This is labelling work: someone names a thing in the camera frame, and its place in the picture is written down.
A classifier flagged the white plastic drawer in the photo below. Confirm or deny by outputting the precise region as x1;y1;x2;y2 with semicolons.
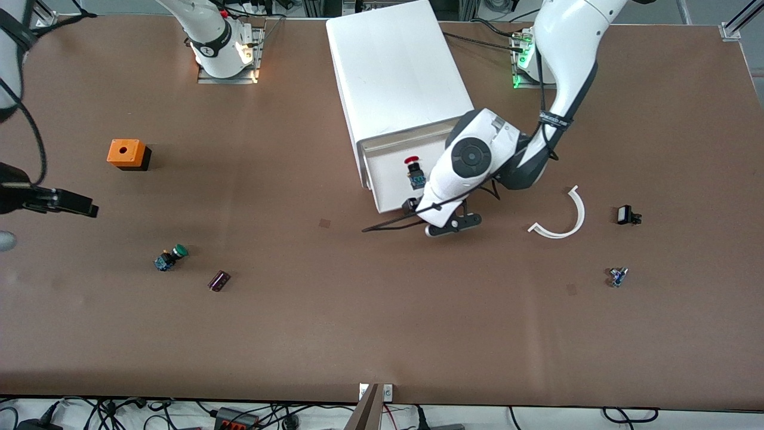
360;118;463;214

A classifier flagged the red push button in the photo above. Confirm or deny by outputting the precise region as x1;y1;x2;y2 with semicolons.
404;156;426;191

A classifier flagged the green push button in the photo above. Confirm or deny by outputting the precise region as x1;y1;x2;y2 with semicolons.
153;244;189;272

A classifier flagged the white drawer cabinet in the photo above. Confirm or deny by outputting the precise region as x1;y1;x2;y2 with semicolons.
325;0;476;189

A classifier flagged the orange box with hole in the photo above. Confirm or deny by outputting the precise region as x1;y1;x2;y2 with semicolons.
107;139;152;172

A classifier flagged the white curved plastic piece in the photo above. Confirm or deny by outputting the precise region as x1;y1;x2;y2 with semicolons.
528;185;586;239

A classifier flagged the grey diagonal bar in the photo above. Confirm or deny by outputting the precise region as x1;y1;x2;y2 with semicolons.
345;384;383;430

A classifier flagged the black orange power strip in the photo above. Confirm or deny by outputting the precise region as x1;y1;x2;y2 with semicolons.
215;407;261;430

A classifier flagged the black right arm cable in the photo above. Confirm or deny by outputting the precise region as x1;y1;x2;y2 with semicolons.
0;78;47;186

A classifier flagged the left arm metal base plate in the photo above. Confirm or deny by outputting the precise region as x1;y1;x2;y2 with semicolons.
512;30;557;90

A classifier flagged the black base power cable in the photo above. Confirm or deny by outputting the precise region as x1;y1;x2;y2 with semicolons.
443;31;527;53

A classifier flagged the aluminium profile post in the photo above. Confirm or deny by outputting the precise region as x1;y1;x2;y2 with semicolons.
33;0;58;29
719;0;764;41

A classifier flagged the white metal bracket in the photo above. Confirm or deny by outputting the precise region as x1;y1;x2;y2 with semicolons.
358;383;395;402

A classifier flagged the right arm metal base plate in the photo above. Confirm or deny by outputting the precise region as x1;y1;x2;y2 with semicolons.
197;18;267;85

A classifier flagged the black looped cable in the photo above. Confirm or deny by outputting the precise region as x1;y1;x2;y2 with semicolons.
602;407;660;424

